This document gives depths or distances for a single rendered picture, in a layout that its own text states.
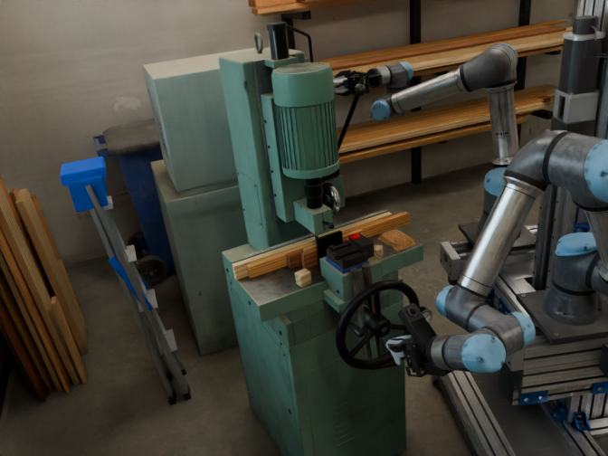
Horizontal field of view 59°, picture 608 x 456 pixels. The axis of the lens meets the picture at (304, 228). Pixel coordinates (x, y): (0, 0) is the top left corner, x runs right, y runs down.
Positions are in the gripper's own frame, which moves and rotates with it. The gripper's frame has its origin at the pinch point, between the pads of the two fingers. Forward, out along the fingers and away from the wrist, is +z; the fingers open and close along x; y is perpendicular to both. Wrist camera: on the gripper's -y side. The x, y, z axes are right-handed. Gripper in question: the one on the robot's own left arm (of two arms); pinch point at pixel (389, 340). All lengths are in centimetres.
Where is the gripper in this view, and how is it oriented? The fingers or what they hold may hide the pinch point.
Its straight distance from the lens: 142.5
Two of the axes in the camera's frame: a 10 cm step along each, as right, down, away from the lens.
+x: 8.5, -2.7, 4.4
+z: -4.1, 1.7, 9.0
